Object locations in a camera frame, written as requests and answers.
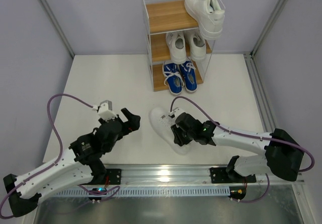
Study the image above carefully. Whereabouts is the blue canvas sneaker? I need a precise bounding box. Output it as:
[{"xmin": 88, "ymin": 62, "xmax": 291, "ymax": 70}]
[
  {"xmin": 179, "ymin": 60, "xmax": 197, "ymax": 93},
  {"xmin": 162, "ymin": 62, "xmax": 184, "ymax": 96}
]

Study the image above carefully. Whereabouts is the white lace sneaker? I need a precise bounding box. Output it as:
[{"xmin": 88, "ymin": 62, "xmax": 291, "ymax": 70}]
[
  {"xmin": 184, "ymin": 30, "xmax": 206, "ymax": 61},
  {"xmin": 166, "ymin": 31, "xmax": 187, "ymax": 64}
]

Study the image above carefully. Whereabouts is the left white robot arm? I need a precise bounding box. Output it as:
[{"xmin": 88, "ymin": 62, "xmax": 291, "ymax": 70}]
[{"xmin": 4, "ymin": 108, "xmax": 141, "ymax": 217}]

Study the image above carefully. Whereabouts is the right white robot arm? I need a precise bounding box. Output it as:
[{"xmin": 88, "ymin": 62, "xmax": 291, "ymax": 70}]
[{"xmin": 171, "ymin": 112, "xmax": 304, "ymax": 183}]

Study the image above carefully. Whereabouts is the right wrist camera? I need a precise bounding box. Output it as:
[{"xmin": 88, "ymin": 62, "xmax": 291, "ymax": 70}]
[{"xmin": 168, "ymin": 107, "xmax": 185, "ymax": 120}]

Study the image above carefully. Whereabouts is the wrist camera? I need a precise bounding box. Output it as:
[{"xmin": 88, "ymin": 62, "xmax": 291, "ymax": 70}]
[
  {"xmin": 168, "ymin": 107, "xmax": 185, "ymax": 120},
  {"xmin": 92, "ymin": 100, "xmax": 117, "ymax": 121}
]

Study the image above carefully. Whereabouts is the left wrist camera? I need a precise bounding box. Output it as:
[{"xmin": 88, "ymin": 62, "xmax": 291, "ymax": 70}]
[{"xmin": 92, "ymin": 100, "xmax": 117, "ymax": 121}]

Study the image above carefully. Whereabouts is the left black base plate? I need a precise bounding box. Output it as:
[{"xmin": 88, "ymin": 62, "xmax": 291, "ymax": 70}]
[{"xmin": 101, "ymin": 168, "xmax": 122, "ymax": 185}]

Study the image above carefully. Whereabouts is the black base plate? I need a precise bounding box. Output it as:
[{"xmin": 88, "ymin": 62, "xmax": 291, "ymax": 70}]
[
  {"xmin": 209, "ymin": 167, "xmax": 257, "ymax": 184},
  {"xmin": 101, "ymin": 168, "xmax": 122, "ymax": 185}
]

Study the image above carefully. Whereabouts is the aluminium mounting rail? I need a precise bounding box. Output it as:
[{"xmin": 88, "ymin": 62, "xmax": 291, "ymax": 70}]
[{"xmin": 103, "ymin": 163, "xmax": 304, "ymax": 186}]

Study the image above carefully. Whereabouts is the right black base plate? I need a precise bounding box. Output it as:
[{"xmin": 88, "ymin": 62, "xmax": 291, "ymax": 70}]
[{"xmin": 209, "ymin": 167, "xmax": 257, "ymax": 184}]

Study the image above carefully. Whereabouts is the slotted cable duct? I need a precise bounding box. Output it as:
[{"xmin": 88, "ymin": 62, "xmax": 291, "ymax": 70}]
[{"xmin": 54, "ymin": 185, "xmax": 231, "ymax": 198}]

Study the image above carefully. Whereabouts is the white wire shoe shelf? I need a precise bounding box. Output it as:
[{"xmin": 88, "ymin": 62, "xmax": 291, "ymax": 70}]
[{"xmin": 142, "ymin": 0, "xmax": 225, "ymax": 91}]

